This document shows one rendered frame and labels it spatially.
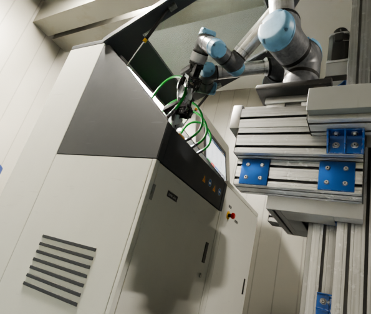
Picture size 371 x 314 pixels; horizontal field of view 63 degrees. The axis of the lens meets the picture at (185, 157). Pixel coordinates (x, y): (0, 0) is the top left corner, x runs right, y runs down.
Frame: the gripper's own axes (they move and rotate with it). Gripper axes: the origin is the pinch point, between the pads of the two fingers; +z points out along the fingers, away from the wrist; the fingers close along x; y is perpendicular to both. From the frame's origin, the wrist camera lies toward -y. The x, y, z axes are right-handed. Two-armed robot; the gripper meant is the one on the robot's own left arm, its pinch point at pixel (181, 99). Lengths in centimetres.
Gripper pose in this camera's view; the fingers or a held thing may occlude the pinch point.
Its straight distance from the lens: 154.3
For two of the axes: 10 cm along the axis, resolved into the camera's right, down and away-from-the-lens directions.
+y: 2.9, 5.1, -8.1
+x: 8.9, 1.6, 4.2
